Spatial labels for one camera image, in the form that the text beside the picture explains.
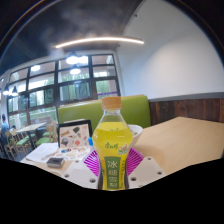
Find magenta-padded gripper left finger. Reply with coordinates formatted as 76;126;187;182
61;148;101;190

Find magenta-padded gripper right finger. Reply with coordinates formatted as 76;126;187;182
125;147;167;190

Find yellow drink bottle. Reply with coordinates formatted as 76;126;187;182
92;96;134;191

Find colourful printed sheet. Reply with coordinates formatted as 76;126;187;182
53;146;90;161

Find small dark box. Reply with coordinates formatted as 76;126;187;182
46;156;66;168

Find small blue-capped bottle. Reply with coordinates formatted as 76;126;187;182
87;136;95;153

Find black framed picture stand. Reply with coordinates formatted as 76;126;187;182
57;119;94;149

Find white bowl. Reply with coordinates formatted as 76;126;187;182
127;124;144;148

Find white paper sheet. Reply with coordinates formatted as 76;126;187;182
25;142;59;164

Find green upholstered bench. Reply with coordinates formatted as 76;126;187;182
57;94;152;134

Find wooden chairs with green seats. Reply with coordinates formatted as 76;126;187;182
3;121;59;159

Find wooden dining table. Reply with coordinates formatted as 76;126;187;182
14;121;48;148

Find pendant ceiling lamps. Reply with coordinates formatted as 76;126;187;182
2;51;83;98

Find long curved linear light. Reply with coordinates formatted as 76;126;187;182
54;36;145;50

